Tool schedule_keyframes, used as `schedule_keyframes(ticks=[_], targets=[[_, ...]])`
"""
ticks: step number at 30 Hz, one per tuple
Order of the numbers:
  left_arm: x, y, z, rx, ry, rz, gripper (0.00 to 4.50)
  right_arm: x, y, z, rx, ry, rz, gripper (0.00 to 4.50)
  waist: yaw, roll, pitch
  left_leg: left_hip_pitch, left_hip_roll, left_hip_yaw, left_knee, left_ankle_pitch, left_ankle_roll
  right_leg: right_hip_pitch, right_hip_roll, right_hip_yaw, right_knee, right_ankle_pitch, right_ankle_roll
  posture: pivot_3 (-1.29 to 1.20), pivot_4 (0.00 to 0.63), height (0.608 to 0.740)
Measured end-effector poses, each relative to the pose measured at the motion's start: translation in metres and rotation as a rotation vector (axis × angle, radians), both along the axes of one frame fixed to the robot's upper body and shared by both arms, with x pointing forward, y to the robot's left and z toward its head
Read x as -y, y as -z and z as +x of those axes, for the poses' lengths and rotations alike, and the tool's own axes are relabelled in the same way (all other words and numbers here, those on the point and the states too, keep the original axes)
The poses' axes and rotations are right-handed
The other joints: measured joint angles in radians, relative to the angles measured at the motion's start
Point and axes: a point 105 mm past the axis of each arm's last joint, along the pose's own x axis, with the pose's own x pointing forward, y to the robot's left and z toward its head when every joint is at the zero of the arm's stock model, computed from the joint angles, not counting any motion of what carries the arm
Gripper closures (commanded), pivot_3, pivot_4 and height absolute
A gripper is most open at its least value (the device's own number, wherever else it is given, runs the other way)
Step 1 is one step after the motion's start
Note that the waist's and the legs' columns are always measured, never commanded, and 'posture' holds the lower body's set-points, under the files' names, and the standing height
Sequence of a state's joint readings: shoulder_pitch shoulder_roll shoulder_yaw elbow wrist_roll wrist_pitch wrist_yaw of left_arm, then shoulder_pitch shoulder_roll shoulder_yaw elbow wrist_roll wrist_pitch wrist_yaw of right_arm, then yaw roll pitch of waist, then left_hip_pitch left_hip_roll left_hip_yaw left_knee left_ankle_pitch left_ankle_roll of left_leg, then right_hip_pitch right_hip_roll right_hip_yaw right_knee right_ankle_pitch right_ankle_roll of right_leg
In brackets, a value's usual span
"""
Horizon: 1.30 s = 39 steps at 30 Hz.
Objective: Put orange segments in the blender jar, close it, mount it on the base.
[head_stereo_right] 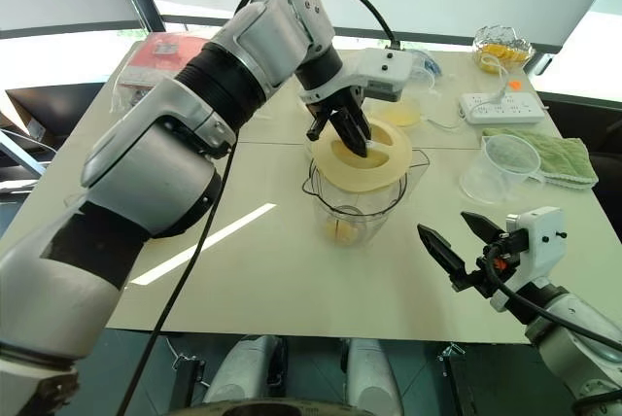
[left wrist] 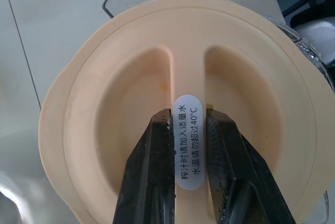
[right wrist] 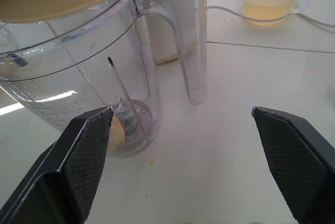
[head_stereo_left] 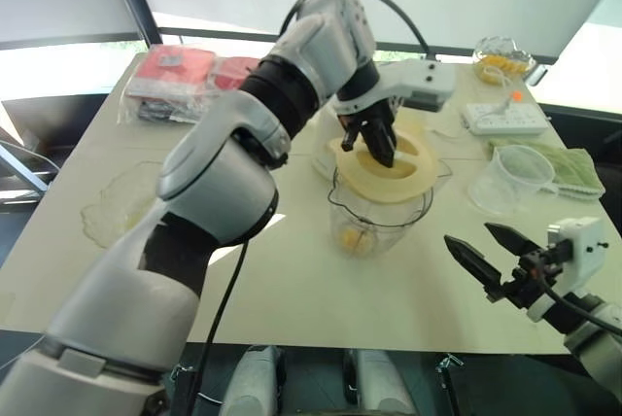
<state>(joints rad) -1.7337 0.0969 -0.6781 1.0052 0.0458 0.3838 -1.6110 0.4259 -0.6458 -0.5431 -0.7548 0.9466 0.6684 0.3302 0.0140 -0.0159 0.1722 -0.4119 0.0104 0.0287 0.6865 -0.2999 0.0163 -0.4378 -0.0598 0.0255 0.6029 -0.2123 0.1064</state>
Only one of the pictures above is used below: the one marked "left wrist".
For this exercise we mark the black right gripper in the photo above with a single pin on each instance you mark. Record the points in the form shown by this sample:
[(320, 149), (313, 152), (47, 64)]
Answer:
[(308, 4)]

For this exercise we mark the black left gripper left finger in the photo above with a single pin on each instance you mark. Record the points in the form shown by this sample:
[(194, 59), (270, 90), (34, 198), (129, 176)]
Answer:
[(149, 182)]

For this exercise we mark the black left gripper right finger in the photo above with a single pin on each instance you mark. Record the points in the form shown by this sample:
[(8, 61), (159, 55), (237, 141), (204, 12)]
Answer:
[(240, 187)]

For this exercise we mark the yellow round blender lid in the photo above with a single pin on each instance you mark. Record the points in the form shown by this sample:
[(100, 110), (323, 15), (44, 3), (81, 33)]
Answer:
[(235, 103)]

